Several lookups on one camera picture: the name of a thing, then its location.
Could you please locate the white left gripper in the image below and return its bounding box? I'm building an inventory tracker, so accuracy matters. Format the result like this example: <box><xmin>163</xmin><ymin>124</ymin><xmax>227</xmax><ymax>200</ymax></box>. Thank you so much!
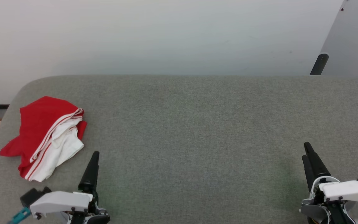
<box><xmin>29</xmin><ymin>151</ymin><xmax>111</xmax><ymax>224</ymax></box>

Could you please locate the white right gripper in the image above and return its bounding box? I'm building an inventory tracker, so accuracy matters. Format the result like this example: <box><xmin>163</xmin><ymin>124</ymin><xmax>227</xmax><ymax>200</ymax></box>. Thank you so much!
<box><xmin>300</xmin><ymin>142</ymin><xmax>358</xmax><ymax>224</ymax></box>

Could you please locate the red and white basketball jersey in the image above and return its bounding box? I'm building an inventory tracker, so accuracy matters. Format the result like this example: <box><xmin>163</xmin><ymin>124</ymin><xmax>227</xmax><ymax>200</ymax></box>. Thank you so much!
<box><xmin>0</xmin><ymin>96</ymin><xmax>88</xmax><ymax>182</ymax></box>

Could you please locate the black metal leg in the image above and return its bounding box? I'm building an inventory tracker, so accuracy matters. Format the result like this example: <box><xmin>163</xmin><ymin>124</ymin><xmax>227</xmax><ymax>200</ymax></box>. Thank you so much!
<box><xmin>310</xmin><ymin>54</ymin><xmax>329</xmax><ymax>76</ymax></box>

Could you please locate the light grey board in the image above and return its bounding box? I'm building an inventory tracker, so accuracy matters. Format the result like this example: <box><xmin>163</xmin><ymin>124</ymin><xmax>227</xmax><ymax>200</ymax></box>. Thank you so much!
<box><xmin>320</xmin><ymin>0</ymin><xmax>358</xmax><ymax>78</ymax></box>

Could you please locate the teal connector cable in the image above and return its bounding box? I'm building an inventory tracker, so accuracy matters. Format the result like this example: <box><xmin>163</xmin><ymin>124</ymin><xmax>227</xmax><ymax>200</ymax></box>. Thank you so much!
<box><xmin>9</xmin><ymin>207</ymin><xmax>32</xmax><ymax>224</ymax></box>

